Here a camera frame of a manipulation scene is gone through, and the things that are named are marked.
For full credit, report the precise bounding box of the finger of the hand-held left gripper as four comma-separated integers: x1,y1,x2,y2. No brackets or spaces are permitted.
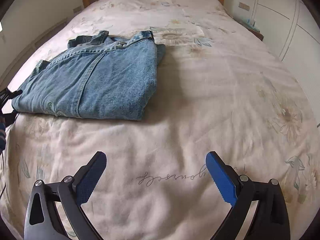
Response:
1,110,18,127
0,89,23,105

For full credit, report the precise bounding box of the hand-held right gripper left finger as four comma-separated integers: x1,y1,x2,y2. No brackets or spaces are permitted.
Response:
24,151,107,240

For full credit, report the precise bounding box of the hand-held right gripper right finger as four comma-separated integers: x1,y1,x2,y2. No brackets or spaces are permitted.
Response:
205,151,291,240

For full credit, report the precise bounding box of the blue denim jacket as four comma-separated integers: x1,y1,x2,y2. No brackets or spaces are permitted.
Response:
11,30,166,121

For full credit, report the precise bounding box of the bed with floral sheet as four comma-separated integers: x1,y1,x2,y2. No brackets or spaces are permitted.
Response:
0,0,320,240

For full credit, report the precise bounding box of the wooden bedside table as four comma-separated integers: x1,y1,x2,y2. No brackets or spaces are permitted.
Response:
241,17,264,42

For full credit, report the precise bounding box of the white wardrobe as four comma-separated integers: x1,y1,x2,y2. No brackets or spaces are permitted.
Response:
251,0,320,128

